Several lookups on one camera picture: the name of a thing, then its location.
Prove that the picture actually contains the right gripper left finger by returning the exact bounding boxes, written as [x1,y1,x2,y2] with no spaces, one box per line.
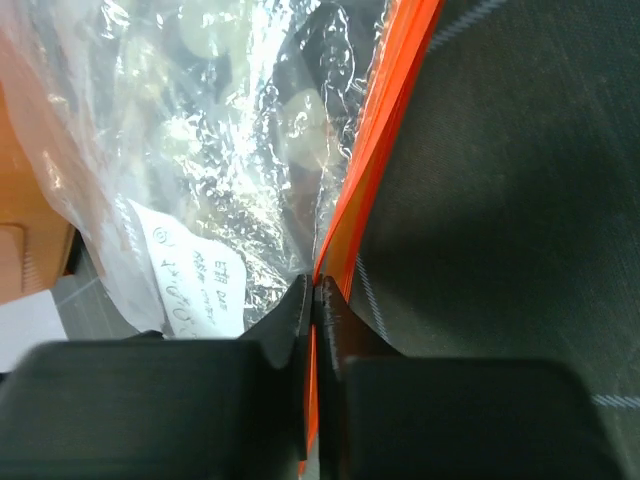
[1,276,313,479]

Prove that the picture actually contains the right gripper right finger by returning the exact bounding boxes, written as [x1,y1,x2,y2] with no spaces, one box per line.
[312,277,624,479]

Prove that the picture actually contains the orange plastic basket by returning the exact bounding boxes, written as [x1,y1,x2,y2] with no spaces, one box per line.
[1,101,76,304]

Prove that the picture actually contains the clear zip bags stack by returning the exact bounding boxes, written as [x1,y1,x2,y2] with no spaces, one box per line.
[0,0,446,476]

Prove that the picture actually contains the black grid mat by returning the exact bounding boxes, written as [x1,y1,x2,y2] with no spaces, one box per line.
[54,0,640,480]

